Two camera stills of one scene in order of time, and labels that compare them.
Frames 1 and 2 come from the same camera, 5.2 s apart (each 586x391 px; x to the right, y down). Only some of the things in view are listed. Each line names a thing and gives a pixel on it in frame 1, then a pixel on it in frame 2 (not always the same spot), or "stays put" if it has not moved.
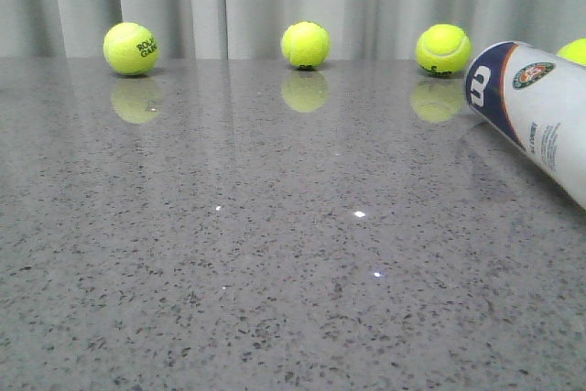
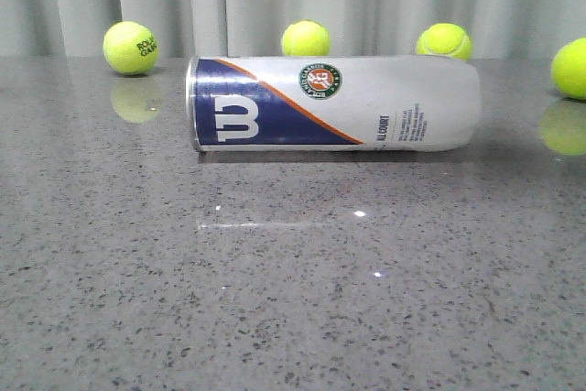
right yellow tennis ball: [443, 49] stays put
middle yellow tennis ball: [306, 45] stays put
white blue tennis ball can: [535, 99] to [334, 103]
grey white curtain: [239, 4] stays put
